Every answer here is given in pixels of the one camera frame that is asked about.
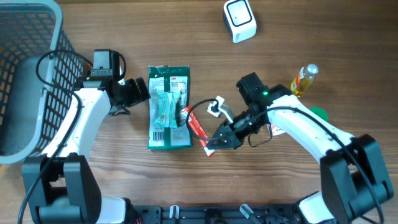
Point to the green 3M gloves package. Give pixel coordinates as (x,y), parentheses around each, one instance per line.
(168,79)

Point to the red snack stick wrapper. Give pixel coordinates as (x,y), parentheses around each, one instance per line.
(197,129)

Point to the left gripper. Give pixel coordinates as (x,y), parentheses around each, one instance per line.
(135,96)

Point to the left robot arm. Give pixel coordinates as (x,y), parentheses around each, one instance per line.
(60,186)

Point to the green lid white jar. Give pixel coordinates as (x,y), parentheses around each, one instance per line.
(320,112)

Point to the red tissue pack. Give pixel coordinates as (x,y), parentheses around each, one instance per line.
(274,130)

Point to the white barcode scanner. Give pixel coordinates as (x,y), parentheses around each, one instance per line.
(239,20)

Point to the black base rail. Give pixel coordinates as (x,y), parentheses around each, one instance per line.
(278,214)

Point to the grey plastic mesh basket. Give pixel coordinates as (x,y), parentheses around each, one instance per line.
(36,59)

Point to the yellow Vim dish soap bottle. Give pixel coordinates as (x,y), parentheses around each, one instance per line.
(304,79)

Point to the mint green sachet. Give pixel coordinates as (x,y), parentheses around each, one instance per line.
(167,115)

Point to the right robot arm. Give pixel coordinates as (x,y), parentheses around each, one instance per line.
(354,177)

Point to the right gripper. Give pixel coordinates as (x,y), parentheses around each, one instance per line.
(233,139)

